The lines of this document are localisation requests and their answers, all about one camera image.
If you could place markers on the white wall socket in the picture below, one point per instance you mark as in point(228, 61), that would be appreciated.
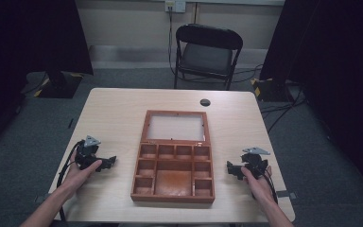
point(175, 5)

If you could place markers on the person's right hand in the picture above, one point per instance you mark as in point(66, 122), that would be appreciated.
point(258, 189)

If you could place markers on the person's left hand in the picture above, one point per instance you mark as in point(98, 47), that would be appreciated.
point(78, 176)

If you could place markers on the grey table edge bracket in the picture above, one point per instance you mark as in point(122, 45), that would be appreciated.
point(286, 194)

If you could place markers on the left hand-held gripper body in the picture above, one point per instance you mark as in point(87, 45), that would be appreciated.
point(86, 154)

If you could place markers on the black stand base striped tape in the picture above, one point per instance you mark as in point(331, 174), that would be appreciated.
point(269, 90)
point(60, 85)

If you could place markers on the black folding chair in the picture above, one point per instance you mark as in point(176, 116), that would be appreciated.
point(206, 58)

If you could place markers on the brown wooden compartment box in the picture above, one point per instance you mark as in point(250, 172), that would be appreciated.
point(173, 183)

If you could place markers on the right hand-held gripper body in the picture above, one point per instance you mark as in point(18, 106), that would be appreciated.
point(254, 160)

